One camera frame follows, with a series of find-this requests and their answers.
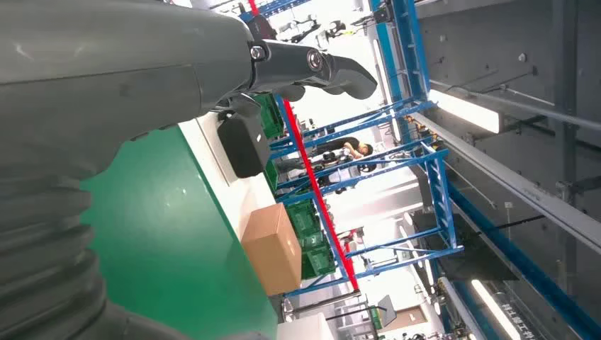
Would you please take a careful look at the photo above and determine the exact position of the blue steel column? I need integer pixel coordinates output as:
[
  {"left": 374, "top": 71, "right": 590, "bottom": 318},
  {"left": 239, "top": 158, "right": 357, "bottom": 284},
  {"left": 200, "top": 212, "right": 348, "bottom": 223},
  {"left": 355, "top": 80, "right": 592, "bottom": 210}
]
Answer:
[{"left": 368, "top": 0, "right": 431, "bottom": 107}]

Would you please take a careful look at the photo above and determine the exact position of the ceiling light strip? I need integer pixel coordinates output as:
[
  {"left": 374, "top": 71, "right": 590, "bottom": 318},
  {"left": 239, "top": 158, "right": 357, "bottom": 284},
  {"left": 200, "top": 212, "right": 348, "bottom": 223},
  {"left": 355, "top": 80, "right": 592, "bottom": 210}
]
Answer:
[
  {"left": 428, "top": 89, "right": 502, "bottom": 135},
  {"left": 471, "top": 280, "right": 523, "bottom": 340}
]

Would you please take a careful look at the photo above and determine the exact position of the green table mat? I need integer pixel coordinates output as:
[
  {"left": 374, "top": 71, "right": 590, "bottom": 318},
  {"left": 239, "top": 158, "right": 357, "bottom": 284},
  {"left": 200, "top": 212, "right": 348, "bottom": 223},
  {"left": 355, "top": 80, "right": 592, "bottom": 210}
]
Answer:
[{"left": 79, "top": 124, "right": 279, "bottom": 340}]

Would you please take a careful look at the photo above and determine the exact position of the black carrying case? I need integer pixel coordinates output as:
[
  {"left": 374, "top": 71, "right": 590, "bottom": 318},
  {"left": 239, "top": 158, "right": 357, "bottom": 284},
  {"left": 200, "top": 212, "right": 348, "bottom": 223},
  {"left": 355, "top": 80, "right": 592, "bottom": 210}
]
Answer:
[{"left": 216, "top": 111, "right": 272, "bottom": 179}]

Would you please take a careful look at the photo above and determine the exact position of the blue metal rack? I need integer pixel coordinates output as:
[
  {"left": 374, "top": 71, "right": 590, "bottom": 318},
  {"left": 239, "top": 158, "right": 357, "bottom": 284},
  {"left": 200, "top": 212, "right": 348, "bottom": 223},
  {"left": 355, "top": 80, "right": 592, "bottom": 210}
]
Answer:
[{"left": 269, "top": 96, "right": 464, "bottom": 298}]

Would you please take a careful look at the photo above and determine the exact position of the person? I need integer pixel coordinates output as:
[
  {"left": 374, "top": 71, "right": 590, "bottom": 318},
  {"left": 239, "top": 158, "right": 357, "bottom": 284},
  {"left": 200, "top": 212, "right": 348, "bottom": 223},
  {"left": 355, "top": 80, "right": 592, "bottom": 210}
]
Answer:
[{"left": 313, "top": 137, "right": 375, "bottom": 164}]

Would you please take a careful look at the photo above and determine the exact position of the brown cardboard box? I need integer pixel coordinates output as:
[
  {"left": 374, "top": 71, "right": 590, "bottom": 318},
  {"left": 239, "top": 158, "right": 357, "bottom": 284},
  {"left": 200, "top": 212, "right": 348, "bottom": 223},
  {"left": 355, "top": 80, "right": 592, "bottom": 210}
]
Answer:
[{"left": 240, "top": 203, "right": 303, "bottom": 298}]

